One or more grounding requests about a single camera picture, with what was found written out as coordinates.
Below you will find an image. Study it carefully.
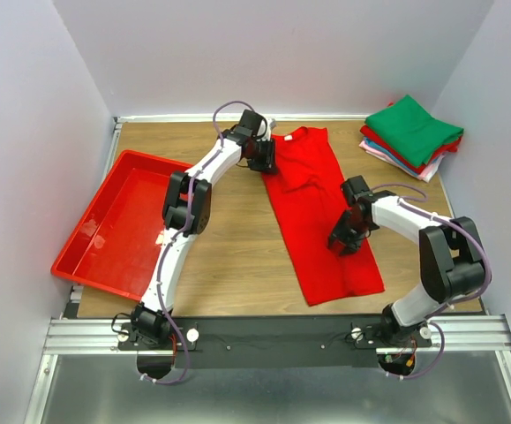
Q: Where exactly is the aluminium frame rail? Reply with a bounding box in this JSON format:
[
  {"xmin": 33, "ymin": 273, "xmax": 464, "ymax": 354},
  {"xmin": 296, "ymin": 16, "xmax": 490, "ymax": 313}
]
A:
[{"xmin": 26, "ymin": 299, "xmax": 511, "ymax": 423}]

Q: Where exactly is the blue folded t shirt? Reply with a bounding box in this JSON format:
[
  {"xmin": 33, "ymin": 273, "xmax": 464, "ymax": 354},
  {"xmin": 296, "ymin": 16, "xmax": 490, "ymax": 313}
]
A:
[{"xmin": 364, "ymin": 137, "xmax": 423, "ymax": 174}]

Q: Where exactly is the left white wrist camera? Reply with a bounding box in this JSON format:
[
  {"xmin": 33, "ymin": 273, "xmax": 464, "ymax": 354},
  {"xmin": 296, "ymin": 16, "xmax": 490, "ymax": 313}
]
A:
[{"xmin": 257, "ymin": 117, "xmax": 276, "ymax": 139}]

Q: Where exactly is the pink folded t shirt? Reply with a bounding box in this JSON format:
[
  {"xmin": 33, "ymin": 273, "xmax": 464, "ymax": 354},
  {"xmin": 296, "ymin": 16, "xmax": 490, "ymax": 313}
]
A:
[{"xmin": 359, "ymin": 138, "xmax": 445, "ymax": 183}]

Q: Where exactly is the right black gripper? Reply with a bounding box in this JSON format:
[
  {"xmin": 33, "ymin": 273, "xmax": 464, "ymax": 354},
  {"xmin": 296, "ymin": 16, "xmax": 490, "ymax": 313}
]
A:
[{"xmin": 326, "ymin": 208, "xmax": 371, "ymax": 256}]

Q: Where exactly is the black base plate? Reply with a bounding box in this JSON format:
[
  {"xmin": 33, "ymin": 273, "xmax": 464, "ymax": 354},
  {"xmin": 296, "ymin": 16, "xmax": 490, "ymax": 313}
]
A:
[{"xmin": 118, "ymin": 314, "xmax": 432, "ymax": 381}]

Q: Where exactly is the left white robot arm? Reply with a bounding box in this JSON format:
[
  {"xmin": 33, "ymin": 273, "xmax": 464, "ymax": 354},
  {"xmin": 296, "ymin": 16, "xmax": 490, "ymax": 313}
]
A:
[{"xmin": 113, "ymin": 101, "xmax": 277, "ymax": 349}]

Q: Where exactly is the red plastic tray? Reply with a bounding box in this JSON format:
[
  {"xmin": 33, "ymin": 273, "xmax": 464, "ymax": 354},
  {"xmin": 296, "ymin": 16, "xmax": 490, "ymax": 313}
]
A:
[{"xmin": 51, "ymin": 150, "xmax": 191, "ymax": 300}]

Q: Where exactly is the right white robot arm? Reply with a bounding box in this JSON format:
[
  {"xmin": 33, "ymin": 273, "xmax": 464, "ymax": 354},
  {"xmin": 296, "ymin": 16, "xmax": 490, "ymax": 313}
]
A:
[{"xmin": 327, "ymin": 176, "xmax": 492, "ymax": 347}]

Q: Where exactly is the red t shirt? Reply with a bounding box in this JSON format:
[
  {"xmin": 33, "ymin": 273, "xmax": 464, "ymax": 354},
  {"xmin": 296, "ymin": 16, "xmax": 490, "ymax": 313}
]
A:
[
  {"xmin": 359, "ymin": 102, "xmax": 462, "ymax": 177},
  {"xmin": 262, "ymin": 126, "xmax": 385, "ymax": 306}
]

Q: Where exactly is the red folded t shirt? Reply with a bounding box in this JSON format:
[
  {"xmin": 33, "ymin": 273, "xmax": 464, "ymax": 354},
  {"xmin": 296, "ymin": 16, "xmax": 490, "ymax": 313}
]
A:
[{"xmin": 359, "ymin": 102, "xmax": 462, "ymax": 177}]

